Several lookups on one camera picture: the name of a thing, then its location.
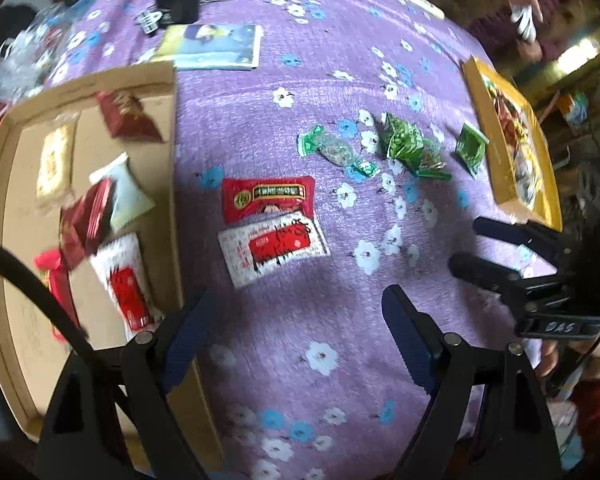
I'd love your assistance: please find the purple floral tablecloth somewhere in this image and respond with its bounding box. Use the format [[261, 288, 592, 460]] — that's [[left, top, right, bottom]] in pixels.
[[0, 0, 556, 480]]

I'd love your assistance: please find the dark red peanut packet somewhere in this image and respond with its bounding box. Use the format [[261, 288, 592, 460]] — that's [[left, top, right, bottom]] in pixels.
[[59, 178, 114, 271]]

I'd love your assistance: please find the white flat box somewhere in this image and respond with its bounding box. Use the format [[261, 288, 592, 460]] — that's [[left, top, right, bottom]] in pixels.
[[398, 0, 445, 21]]

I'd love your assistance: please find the green pea snack packet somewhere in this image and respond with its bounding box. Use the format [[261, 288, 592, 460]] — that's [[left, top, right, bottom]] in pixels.
[[454, 122, 489, 177]]

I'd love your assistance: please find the long red snack packet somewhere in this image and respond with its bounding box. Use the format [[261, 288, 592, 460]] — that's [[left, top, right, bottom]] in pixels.
[[33, 248, 87, 337]]

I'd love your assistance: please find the green wrapped candy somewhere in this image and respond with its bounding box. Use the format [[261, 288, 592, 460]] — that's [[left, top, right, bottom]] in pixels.
[[297, 125, 379, 178]]

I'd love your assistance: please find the white red snack packet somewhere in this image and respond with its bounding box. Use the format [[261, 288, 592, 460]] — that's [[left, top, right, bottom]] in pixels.
[[88, 233, 163, 340]]

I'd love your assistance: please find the blue yellow booklet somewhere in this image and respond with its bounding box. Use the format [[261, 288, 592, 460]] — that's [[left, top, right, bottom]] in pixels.
[[150, 24, 263, 70]]

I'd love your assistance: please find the white red square packet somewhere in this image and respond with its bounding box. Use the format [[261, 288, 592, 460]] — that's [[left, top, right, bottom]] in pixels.
[[218, 211, 330, 289]]

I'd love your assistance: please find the pale green white packet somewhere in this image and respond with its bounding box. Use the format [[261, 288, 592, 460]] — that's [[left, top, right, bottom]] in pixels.
[[88, 152, 156, 232]]

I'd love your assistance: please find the right hand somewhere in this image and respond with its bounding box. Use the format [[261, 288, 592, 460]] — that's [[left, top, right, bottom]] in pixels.
[[536, 331, 600, 380]]

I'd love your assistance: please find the brown cardboard box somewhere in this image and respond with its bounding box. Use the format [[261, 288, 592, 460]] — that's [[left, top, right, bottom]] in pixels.
[[0, 62, 222, 471]]

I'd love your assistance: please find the large green pea packet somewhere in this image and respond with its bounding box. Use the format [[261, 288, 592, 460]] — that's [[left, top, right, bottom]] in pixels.
[[379, 113, 425, 165]]

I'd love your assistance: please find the clear green biscuit packet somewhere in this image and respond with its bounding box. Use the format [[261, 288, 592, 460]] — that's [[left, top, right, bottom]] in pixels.
[[410, 139, 452, 181]]

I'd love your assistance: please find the beige biscuit packet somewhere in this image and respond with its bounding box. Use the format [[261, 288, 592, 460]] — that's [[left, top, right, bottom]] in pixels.
[[36, 122, 74, 204]]

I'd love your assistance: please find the dark red packet in box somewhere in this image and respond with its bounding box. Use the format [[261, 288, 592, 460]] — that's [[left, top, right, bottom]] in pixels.
[[94, 91, 162, 143]]

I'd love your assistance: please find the yellow snack box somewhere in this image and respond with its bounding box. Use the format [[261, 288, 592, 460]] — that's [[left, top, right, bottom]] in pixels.
[[463, 56, 562, 232]]

